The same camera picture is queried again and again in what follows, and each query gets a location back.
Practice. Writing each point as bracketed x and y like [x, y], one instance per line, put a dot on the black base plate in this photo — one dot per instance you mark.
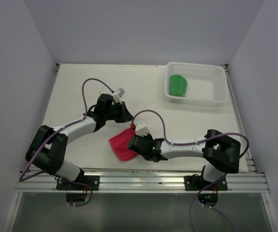
[83, 182]
[196, 183]

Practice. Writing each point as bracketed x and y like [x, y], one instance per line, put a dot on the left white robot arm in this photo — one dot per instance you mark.
[48, 148]

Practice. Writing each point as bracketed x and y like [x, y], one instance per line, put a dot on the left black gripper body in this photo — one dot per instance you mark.
[114, 113]

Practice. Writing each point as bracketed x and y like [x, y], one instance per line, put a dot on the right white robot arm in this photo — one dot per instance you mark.
[221, 151]

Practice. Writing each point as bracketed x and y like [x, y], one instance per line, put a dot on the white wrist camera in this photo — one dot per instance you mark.
[117, 94]
[141, 128]

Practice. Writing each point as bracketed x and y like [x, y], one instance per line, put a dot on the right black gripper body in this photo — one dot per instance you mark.
[148, 137]

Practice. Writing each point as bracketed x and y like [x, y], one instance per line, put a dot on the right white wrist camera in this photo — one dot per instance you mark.
[141, 128]

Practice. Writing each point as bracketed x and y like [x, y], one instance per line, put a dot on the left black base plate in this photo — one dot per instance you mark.
[83, 182]

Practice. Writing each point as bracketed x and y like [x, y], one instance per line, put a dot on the pink towel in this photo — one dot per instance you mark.
[119, 145]

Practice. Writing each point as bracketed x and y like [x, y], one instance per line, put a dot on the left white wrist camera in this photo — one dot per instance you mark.
[117, 94]

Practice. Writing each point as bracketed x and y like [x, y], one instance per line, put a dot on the green towel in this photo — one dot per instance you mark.
[177, 85]

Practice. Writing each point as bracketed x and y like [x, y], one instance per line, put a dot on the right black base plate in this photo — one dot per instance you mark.
[196, 183]

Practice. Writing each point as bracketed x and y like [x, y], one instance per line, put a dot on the clear plastic tray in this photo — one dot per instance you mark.
[206, 85]

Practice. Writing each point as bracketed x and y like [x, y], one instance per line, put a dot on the aluminium mounting rail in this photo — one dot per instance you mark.
[148, 182]

